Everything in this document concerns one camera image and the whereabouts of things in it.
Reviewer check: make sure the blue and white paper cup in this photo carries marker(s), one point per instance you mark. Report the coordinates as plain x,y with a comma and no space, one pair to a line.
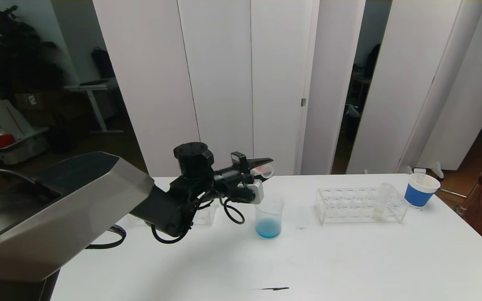
417,195

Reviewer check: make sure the test tube with yellow pigment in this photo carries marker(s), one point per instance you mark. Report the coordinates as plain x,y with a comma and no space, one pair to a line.
378,211

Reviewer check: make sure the white office desk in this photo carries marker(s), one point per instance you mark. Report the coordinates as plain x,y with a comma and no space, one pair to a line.
94,87

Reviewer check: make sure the white wheeled machine base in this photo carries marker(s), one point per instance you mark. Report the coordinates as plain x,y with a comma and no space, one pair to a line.
19,143

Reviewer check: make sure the test tube with red pigment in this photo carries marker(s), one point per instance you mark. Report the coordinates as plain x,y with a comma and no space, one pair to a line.
418,172
266,171

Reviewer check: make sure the black backpack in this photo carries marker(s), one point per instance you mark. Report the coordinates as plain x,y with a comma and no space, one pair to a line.
103,64

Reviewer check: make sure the white partition foot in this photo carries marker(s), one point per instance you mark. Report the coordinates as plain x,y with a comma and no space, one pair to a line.
405,170
435,170

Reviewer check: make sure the silver and black left arm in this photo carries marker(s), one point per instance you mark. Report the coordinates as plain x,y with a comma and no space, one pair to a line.
57,209

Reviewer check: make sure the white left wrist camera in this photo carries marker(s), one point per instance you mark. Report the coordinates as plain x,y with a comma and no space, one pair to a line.
257,192

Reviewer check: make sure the brown cardboard box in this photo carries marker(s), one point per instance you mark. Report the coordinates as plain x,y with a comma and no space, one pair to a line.
42,105

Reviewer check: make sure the grey metal floor rod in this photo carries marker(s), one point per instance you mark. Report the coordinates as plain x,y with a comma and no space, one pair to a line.
450,193

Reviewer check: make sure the white partition panel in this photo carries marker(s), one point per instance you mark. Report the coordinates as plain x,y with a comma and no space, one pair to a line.
280,83
329,83
467,104
400,83
149,83
220,83

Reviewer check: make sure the clear acrylic test tube rack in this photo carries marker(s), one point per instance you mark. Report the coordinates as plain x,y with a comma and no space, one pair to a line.
354,207
207,215

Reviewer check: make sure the clear glass beaker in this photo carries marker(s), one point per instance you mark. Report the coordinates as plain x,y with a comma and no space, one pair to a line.
268,228

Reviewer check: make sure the dark green potted plant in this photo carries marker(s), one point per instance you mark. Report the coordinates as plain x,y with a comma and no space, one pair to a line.
15,54

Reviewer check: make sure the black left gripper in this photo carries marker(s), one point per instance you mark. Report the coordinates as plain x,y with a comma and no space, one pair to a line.
239,161

